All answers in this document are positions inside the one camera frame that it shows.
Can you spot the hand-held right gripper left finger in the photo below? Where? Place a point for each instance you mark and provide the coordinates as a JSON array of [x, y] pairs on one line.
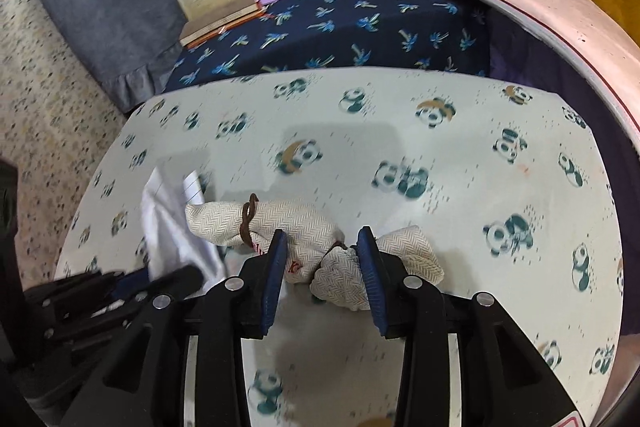
[[275, 279]]

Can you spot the navy palm print cloth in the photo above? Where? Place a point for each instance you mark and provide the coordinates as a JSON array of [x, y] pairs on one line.
[[350, 32]]

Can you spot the flat book with orange edge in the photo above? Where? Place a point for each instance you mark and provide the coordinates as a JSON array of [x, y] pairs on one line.
[[210, 30]]

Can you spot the panda print tablecloth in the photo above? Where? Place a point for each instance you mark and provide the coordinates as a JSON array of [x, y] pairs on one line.
[[400, 137]]

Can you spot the blue-grey backdrop cloth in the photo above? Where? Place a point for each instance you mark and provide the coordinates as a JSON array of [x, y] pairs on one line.
[[100, 7]]

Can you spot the brown elastic band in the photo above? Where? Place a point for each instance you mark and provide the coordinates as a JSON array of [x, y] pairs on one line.
[[246, 229]]

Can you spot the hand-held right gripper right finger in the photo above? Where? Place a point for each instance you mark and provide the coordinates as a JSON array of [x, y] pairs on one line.
[[372, 279]]

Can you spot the dark purple cloth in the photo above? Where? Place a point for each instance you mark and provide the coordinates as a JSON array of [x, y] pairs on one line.
[[525, 67]]

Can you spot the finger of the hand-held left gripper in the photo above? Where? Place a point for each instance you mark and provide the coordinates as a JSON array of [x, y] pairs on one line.
[[170, 279], [75, 289]]

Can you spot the beige herringbone cloth bundle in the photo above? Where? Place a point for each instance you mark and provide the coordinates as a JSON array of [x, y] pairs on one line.
[[300, 227]]

